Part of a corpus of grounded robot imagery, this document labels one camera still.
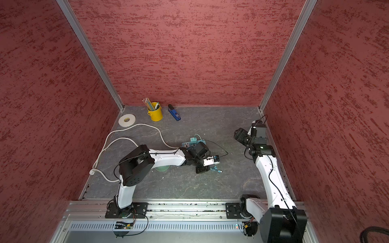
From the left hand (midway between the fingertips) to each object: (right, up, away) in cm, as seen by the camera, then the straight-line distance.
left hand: (207, 168), depth 89 cm
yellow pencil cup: (-36, +33, +18) cm, 52 cm away
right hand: (+17, +20, -7) cm, 27 cm away
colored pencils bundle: (-40, +40, +15) cm, 59 cm away
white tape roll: (-60, +29, +23) cm, 70 cm away
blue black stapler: (-26, +38, +27) cm, 54 cm away
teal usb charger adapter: (-8, +16, +5) cm, 19 cm away
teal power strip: (-13, +13, +8) cm, 20 cm away
